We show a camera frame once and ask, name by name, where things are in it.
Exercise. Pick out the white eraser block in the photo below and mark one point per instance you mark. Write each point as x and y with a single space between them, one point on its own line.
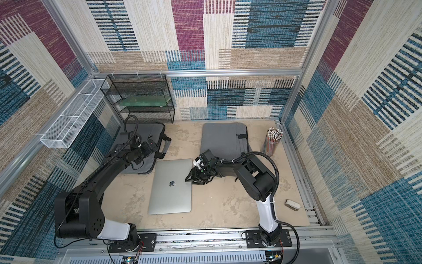
292 205

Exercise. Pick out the black wire mesh shelf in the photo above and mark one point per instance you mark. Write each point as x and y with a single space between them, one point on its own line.
121 86

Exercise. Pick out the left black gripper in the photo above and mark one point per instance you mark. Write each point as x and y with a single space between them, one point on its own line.
149 150

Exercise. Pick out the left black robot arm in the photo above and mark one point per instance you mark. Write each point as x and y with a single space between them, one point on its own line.
78 213

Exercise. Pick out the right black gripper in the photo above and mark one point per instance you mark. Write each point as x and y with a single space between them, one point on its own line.
200 171

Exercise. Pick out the grey laptop bag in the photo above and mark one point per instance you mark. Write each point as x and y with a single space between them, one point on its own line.
155 131
225 140

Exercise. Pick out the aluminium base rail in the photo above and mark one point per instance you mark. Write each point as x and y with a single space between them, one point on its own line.
318 245

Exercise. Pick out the silver laptop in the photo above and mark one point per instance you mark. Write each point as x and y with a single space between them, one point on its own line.
171 193

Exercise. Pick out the cup of pencils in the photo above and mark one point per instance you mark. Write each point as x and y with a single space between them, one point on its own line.
273 137

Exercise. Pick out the green tray on shelf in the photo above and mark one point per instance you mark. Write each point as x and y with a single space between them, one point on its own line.
144 101

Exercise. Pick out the white wire mesh basket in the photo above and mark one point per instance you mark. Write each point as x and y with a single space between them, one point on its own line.
65 129

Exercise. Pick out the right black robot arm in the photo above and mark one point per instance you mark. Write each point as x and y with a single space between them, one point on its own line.
259 176

